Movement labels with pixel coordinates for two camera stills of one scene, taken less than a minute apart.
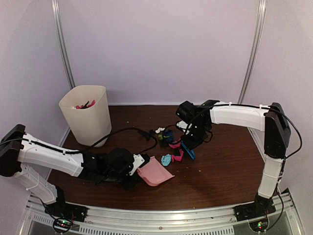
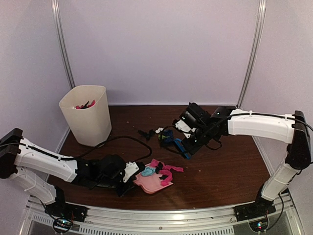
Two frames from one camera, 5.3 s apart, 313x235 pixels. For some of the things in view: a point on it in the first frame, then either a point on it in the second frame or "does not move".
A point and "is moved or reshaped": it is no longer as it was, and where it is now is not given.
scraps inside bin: [85, 106] does not move
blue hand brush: [190, 152] is moved or reshaped
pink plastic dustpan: [154, 174] → [151, 183]
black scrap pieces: [148, 134] does not move
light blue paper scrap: [166, 160] → [148, 171]
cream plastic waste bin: [85, 110] does not move
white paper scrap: [158, 131] does not move
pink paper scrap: [175, 144] → [154, 163]
